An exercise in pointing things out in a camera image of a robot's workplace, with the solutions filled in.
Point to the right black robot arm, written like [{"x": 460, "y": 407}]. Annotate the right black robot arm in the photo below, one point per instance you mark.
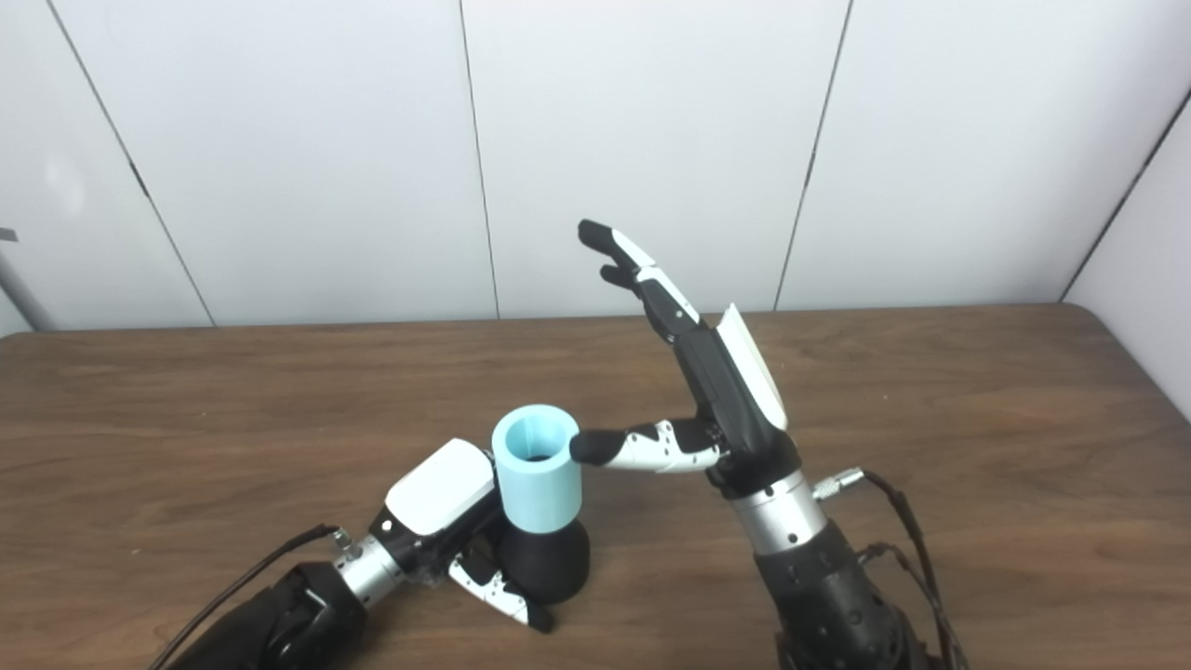
[{"x": 828, "y": 586}]

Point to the black flared nozzle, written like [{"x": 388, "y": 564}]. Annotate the black flared nozzle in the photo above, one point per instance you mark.
[{"x": 549, "y": 563}]

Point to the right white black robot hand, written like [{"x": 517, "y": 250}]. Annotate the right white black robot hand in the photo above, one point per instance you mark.
[{"x": 735, "y": 391}]

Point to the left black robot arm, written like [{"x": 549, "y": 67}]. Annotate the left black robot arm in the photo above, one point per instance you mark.
[{"x": 279, "y": 619}]

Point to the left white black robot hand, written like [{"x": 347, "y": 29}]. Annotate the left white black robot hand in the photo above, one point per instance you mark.
[{"x": 437, "y": 489}]

